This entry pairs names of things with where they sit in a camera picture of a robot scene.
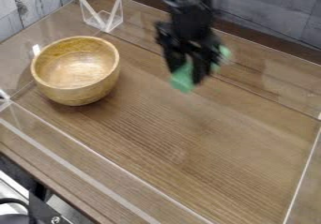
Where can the green rectangular block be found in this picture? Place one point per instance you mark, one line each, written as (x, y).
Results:
(181, 79)

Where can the black metal bracket with bolt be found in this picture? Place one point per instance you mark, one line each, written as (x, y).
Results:
(44, 213)

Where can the wooden bowl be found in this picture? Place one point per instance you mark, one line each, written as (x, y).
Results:
(77, 70)

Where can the clear acrylic wall panel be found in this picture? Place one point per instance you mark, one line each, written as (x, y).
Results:
(91, 182)

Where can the clear acrylic corner bracket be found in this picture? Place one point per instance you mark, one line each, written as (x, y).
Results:
(103, 20)

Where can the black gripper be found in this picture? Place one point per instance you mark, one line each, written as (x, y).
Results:
(189, 27)

